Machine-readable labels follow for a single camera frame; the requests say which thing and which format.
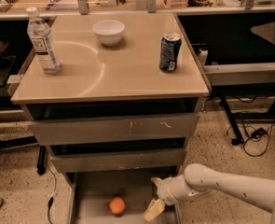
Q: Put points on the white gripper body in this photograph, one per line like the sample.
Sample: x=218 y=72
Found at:
x=165 y=190

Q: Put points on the orange fruit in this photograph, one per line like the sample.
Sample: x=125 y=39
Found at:
x=117 y=206

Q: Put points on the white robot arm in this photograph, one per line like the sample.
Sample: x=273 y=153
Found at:
x=198 y=180

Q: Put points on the grey middle drawer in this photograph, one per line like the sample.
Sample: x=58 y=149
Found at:
x=118 y=160

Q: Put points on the grey drawer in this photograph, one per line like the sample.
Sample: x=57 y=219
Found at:
x=113 y=129
x=118 y=160
x=92 y=192

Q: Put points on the grey top drawer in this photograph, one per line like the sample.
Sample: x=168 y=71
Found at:
x=113 y=129

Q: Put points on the grey bottom drawer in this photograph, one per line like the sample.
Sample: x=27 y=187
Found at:
x=92 y=192

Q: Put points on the grey drawer cabinet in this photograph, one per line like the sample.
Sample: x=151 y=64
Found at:
x=123 y=80

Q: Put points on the small white bottle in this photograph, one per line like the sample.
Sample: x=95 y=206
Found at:
x=203 y=55

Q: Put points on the blue soda can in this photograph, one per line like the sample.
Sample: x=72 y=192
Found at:
x=169 y=50

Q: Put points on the white ceramic bowl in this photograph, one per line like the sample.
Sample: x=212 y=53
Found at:
x=109 y=32

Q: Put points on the clear plastic water bottle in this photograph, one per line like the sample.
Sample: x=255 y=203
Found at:
x=40 y=35

